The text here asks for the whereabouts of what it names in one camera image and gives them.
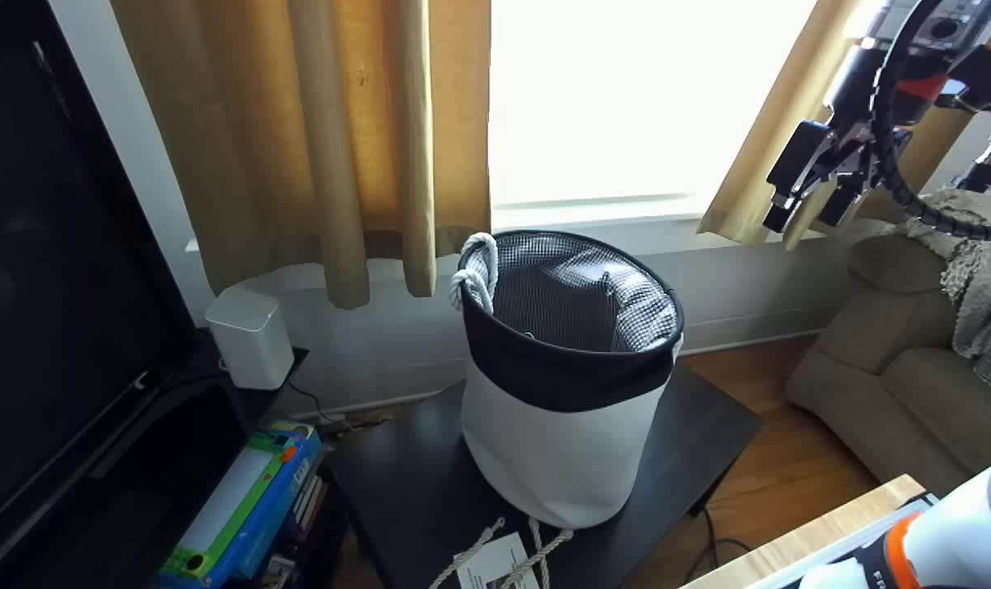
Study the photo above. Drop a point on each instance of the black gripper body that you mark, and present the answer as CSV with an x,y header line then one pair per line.
x,y
836,152

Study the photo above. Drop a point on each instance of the white and black laundry bag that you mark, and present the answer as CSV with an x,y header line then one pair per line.
x,y
570,349

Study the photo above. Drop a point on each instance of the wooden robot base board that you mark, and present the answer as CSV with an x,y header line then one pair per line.
x,y
819,542

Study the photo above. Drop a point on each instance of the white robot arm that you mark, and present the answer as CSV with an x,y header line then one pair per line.
x,y
946,544

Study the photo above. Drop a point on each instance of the right tan curtain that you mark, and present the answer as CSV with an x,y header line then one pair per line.
x,y
949,78

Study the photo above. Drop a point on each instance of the tan curtain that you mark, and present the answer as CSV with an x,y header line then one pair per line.
x,y
949,78
328,131

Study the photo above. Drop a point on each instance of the grey knitted throw blanket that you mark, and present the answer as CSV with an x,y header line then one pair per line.
x,y
966,282

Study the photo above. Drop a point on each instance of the beige armchair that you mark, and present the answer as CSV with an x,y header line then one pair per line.
x,y
885,374

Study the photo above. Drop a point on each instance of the left tan curtain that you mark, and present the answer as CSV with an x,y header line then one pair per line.
x,y
328,131

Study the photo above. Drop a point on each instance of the black side table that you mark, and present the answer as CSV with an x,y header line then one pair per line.
x,y
415,495

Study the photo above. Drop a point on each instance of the white box speaker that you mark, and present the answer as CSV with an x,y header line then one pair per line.
x,y
254,338

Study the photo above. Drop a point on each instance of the green and blue game box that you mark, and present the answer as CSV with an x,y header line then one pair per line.
x,y
242,513

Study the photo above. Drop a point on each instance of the black flat screen television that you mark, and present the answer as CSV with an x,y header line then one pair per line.
x,y
91,317

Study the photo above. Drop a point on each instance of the black tv stand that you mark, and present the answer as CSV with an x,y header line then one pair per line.
x,y
100,495

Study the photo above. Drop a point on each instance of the white power adapter with cords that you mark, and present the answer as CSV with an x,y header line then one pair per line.
x,y
504,560

